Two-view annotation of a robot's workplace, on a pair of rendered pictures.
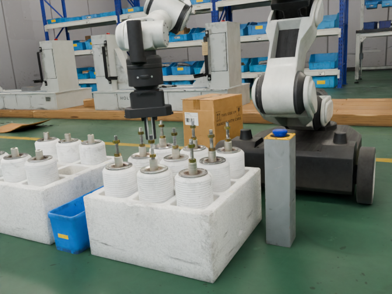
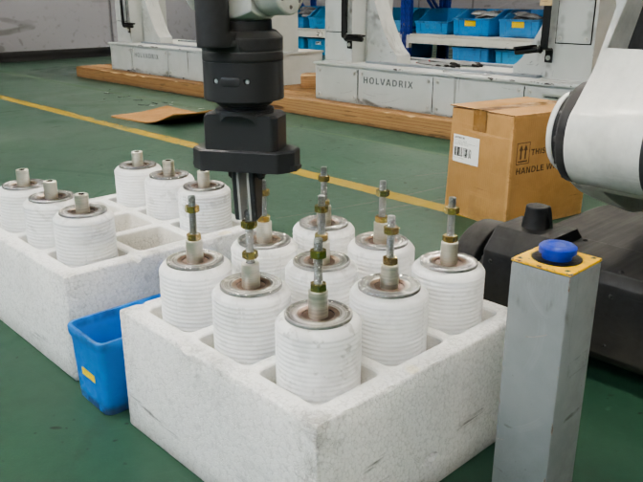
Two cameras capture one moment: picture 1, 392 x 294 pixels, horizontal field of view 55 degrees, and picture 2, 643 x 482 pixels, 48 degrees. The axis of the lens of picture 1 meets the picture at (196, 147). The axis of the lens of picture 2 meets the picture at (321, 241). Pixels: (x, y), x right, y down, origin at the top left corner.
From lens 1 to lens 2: 32 cm
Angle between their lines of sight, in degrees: 18
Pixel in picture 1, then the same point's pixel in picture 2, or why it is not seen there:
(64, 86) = not seen: hidden behind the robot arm
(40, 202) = (63, 299)
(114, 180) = (174, 291)
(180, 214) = (265, 404)
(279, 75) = (617, 95)
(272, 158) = (524, 311)
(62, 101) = not seen: hidden behind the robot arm
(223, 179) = (400, 335)
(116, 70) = (365, 21)
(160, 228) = (232, 419)
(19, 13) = not seen: outside the picture
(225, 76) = (585, 57)
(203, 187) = (326, 355)
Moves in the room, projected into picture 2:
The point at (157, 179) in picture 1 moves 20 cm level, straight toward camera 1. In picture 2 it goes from (245, 311) to (178, 402)
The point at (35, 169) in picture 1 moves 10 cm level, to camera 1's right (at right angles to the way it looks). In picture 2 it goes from (66, 232) to (121, 238)
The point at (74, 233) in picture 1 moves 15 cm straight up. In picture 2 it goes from (103, 375) to (93, 277)
